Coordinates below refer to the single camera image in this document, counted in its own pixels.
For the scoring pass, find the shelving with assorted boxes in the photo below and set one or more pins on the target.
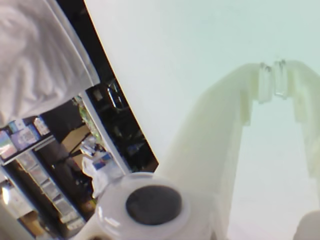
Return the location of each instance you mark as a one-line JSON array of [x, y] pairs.
[[50, 190]]

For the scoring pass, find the white plastic bag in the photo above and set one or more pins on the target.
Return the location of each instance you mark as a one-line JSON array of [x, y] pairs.
[[102, 170]]

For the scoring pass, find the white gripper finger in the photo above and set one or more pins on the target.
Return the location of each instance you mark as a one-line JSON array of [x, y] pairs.
[[212, 137], [310, 105]]

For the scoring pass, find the white wrinkled fabric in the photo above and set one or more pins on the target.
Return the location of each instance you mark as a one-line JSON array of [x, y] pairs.
[[32, 55]]

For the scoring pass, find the shelf with boxes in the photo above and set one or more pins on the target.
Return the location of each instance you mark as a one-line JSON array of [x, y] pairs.
[[22, 140]]

